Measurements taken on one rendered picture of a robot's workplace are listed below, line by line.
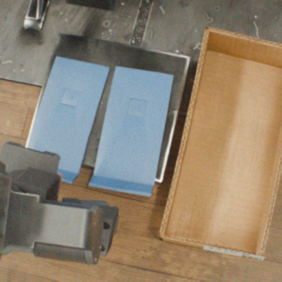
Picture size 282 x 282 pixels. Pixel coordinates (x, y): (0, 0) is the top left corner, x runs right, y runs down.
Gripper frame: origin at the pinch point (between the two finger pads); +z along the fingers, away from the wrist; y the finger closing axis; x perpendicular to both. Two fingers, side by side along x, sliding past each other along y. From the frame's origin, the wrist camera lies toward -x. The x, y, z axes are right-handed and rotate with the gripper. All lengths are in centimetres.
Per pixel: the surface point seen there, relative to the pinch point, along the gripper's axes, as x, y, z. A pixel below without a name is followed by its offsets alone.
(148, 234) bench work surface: -13.3, -5.0, 1.5
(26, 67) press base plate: 7.3, 9.5, 10.0
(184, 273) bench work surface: -18.6, -8.2, -0.4
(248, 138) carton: -22.2, 7.7, 8.0
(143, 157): -10.5, 3.5, 3.6
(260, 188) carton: -25.0, 2.7, 5.1
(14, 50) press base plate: 9.6, 11.1, 11.0
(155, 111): -10.5, 8.4, 6.4
